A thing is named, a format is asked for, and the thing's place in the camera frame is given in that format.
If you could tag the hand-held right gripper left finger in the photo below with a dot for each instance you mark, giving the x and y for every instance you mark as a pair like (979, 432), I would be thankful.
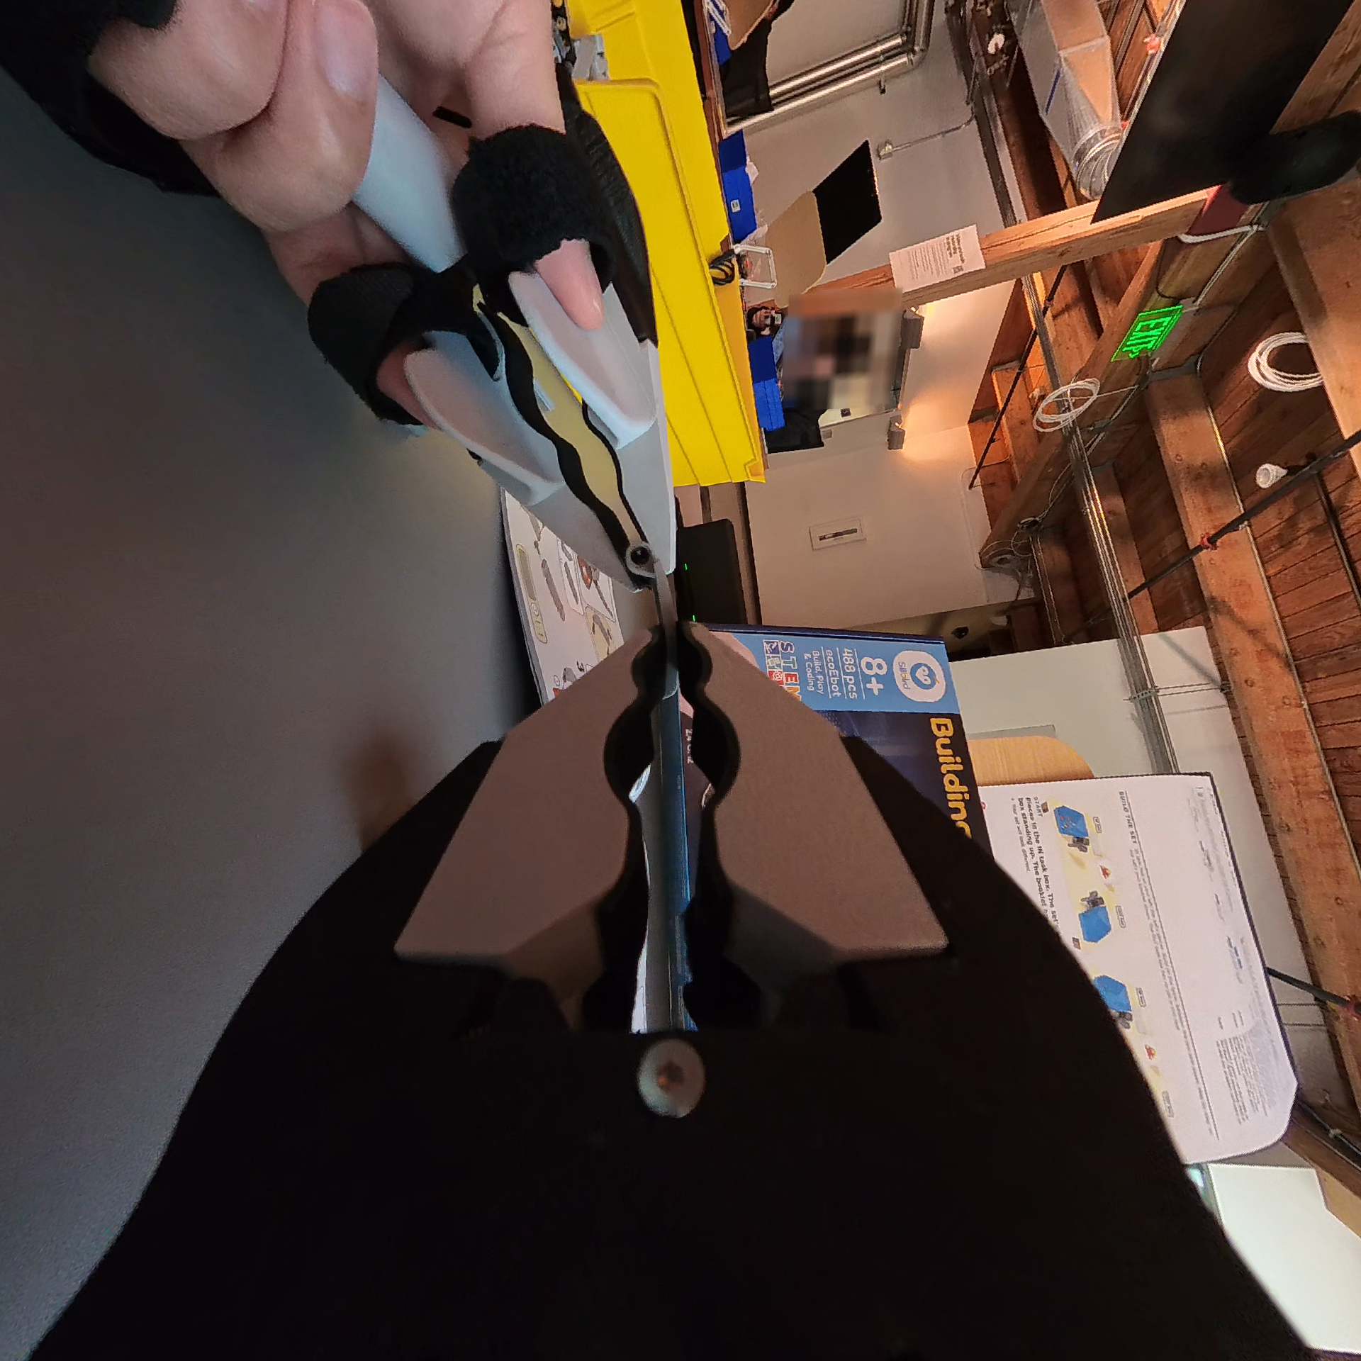
(509, 850)

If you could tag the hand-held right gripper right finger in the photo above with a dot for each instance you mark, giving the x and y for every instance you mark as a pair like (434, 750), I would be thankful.
(826, 850)

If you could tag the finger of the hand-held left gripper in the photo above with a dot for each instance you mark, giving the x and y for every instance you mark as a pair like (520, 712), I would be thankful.
(629, 404)
(468, 418)

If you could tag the black connector pin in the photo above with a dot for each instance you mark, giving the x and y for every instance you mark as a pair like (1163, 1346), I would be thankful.
(638, 557)

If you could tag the grey curved building piece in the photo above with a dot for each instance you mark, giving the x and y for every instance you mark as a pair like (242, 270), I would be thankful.
(666, 850)

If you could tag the grey desk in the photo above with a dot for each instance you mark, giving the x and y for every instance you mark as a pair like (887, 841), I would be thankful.
(214, 637)

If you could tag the person's left hand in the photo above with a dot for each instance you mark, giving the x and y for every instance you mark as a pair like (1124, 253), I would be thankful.
(263, 104)

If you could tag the yellow storage bin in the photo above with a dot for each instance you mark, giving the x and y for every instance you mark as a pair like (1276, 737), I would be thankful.
(693, 319)
(636, 37)

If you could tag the blue storage bin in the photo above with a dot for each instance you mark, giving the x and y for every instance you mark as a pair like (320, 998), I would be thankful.
(740, 183)
(762, 383)

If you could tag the clear acrylic stand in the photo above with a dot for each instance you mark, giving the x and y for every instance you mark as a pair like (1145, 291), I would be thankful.
(755, 266)

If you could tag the cardboard sheet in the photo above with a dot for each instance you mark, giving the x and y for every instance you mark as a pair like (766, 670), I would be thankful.
(797, 247)

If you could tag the blue robot kit box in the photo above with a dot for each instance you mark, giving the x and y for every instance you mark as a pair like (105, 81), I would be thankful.
(871, 681)

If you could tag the black device with green light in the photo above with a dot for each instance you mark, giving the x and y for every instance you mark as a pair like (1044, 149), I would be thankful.
(710, 563)

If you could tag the cardboard box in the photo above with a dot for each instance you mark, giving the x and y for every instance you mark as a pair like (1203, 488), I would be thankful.
(1030, 764)

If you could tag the black panel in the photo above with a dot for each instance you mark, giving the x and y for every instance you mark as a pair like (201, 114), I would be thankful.
(849, 201)

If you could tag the open instruction booklet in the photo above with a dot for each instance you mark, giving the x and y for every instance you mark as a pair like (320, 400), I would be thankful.
(564, 628)

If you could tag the metal pipe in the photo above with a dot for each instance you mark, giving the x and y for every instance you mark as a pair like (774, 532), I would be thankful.
(839, 72)

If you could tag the white paper sign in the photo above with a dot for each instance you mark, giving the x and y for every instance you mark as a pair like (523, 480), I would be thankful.
(935, 255)

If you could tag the white printed instruction sheet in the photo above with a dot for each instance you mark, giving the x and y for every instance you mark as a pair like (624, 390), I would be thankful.
(1172, 955)

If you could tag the wooden beam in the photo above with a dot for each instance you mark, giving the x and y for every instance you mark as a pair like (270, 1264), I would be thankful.
(1063, 227)

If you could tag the green exit sign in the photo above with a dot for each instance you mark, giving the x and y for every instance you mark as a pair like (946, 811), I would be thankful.
(1145, 338)

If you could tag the black hanging screen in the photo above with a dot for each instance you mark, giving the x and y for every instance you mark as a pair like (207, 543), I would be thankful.
(1221, 85)

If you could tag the wall plate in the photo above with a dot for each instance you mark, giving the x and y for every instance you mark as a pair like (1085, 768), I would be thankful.
(839, 532)

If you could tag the silver air duct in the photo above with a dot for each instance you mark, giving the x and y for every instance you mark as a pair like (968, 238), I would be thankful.
(1076, 97)

